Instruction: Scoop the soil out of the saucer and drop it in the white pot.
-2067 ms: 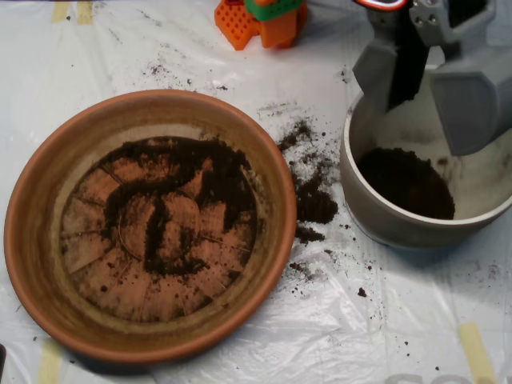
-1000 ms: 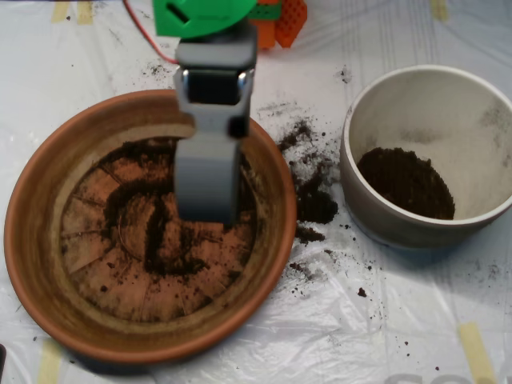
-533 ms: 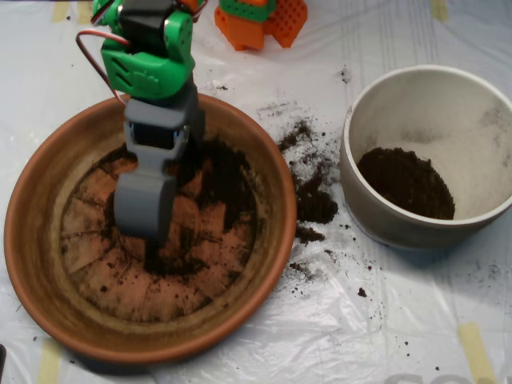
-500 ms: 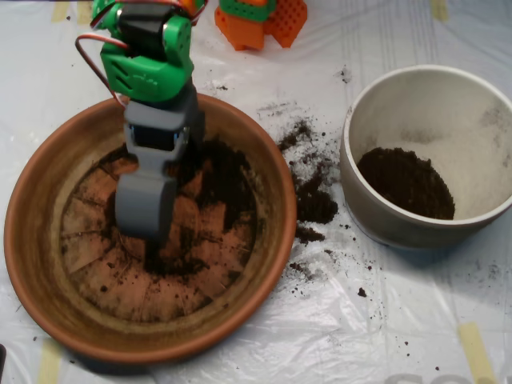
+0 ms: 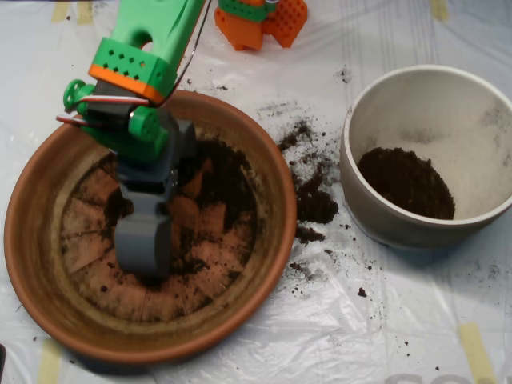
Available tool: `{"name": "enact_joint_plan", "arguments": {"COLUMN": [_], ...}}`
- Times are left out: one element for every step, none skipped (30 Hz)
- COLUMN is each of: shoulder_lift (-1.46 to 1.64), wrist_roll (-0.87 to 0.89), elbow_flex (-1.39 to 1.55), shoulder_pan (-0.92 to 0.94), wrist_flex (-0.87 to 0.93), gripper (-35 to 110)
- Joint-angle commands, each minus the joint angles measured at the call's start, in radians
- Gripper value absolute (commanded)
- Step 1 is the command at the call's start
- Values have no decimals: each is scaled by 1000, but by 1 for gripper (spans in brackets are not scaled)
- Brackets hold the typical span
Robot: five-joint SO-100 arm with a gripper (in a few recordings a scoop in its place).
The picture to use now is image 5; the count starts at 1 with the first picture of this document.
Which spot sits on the dark soil heap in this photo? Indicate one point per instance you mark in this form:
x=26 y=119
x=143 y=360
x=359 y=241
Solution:
x=228 y=176

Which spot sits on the dark soil layer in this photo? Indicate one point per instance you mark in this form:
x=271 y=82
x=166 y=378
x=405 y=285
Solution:
x=400 y=188

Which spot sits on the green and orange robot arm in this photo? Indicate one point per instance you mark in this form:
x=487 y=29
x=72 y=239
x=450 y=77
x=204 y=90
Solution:
x=148 y=40

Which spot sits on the terracotta plant pot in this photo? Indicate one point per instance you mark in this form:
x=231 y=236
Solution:
x=36 y=248

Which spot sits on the spilled dark soil patch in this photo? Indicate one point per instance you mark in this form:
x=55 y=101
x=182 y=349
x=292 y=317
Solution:
x=316 y=208

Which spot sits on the white ceramic pot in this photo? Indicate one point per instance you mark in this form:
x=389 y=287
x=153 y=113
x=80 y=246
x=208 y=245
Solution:
x=384 y=232

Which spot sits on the beige masking tape strip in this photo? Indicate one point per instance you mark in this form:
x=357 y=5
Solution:
x=439 y=10
x=476 y=352
x=50 y=364
x=85 y=14
x=60 y=12

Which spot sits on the dark object at edge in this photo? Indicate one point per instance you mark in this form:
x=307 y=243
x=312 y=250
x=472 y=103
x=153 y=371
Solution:
x=2 y=360

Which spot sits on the clear plastic sheet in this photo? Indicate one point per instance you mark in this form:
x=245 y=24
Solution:
x=400 y=320

